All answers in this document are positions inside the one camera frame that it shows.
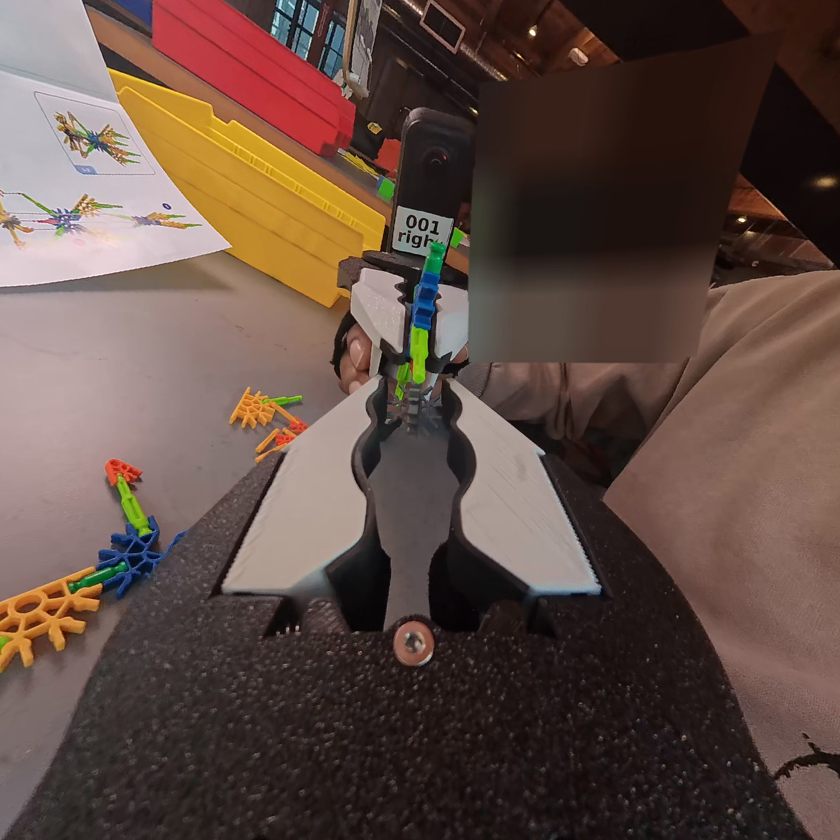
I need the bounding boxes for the leaning white board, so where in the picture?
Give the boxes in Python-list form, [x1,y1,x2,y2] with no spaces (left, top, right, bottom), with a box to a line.
[341,0,385,101]

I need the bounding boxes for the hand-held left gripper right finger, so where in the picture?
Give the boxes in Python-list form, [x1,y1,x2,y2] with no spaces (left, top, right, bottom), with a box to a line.
[428,379,602,630]

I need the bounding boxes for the grey desk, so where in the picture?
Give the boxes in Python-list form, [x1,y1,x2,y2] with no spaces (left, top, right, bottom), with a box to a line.
[0,252,395,815]

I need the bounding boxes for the yellow fan connector green rod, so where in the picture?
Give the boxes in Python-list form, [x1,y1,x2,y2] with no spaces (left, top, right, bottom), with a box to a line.
[230,387,304,431]

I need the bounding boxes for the person's right hand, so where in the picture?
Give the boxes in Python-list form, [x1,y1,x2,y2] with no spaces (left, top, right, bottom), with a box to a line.
[340,325,385,395]

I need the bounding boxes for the yellow storage bin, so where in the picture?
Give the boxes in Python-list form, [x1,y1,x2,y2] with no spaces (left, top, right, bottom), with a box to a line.
[108,69,386,250]
[118,85,366,309]

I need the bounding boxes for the small blue connector green rods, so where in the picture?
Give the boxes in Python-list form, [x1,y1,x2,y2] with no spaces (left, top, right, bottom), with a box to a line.
[394,240,446,403]

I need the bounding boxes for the paned window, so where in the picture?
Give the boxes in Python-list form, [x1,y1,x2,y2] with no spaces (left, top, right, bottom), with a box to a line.
[272,0,349,74]

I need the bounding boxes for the black bag yellow tag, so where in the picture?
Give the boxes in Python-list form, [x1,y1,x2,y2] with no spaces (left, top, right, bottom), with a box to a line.
[354,118,400,177]

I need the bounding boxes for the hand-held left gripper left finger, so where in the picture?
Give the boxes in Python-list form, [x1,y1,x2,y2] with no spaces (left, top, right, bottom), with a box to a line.
[222,378,389,632]

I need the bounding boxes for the stack of red bins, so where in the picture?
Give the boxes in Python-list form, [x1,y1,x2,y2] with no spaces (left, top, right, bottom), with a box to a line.
[152,0,357,158]

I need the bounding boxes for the wall air vent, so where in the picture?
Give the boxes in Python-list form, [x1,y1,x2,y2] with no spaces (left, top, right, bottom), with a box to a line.
[420,0,468,55]

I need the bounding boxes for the large blue connector fan assembly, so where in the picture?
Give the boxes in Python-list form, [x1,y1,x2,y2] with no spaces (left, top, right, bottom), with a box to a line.
[0,459,191,672]

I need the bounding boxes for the toy instruction sheet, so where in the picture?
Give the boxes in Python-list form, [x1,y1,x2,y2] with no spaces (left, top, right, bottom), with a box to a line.
[0,0,232,288]

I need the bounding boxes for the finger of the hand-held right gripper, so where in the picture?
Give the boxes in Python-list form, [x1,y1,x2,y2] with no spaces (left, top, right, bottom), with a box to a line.
[351,266,416,380]
[428,285,471,368]

